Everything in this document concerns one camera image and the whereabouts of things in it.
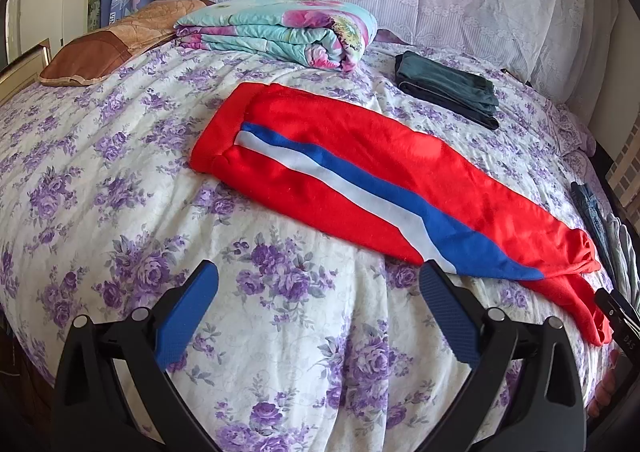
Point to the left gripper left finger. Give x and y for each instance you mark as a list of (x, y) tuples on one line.
[(90, 411)]

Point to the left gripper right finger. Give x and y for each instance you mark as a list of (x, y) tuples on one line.
[(545, 412)]

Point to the red striped track pants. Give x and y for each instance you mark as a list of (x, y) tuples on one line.
[(365, 178)]

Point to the blue denim jeans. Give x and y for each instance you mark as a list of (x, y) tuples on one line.
[(613, 242)]

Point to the purple floral bedspread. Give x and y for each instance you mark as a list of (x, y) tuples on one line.
[(311, 343)]

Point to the folded dark green pants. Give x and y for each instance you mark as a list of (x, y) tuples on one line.
[(463, 93)]

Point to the brown pillow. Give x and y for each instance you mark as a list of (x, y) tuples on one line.
[(93, 57)]

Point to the folded floral quilt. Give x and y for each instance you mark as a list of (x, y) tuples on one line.
[(320, 34)]

